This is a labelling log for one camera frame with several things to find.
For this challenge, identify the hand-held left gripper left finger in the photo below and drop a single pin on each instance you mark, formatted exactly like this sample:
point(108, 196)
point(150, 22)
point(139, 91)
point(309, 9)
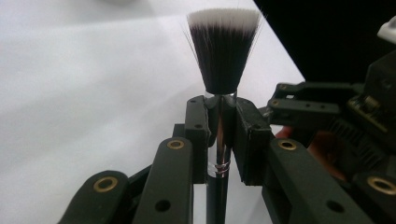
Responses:
point(196, 124)

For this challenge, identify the white table cover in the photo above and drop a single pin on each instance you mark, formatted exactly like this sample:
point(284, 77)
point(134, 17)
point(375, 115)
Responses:
point(93, 93)

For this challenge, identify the black makeup brush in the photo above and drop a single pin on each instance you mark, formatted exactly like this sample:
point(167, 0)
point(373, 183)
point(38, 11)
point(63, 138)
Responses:
point(222, 62)

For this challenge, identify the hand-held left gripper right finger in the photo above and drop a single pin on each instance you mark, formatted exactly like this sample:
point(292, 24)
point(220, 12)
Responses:
point(252, 140)

